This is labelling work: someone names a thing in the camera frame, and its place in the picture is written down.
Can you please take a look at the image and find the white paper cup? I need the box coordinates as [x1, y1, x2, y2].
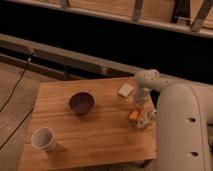
[31, 127, 56, 152]

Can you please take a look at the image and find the white sponge block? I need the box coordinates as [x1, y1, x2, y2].
[118, 83, 133, 98]

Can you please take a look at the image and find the black cable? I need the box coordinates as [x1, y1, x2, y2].
[0, 51, 35, 150]

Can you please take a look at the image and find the wooden table board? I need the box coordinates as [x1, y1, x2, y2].
[18, 77, 156, 171]

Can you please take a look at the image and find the white plastic toy figure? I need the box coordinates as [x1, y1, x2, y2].
[136, 110, 157, 130]

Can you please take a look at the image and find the orange pepper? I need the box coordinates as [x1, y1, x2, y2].
[129, 110, 140, 122]

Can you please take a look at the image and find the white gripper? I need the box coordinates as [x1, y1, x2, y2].
[131, 87, 150, 115]

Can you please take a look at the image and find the dark brown bowl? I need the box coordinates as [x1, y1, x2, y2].
[69, 92, 95, 115]

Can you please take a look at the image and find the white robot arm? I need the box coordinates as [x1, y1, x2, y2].
[133, 69, 213, 171]

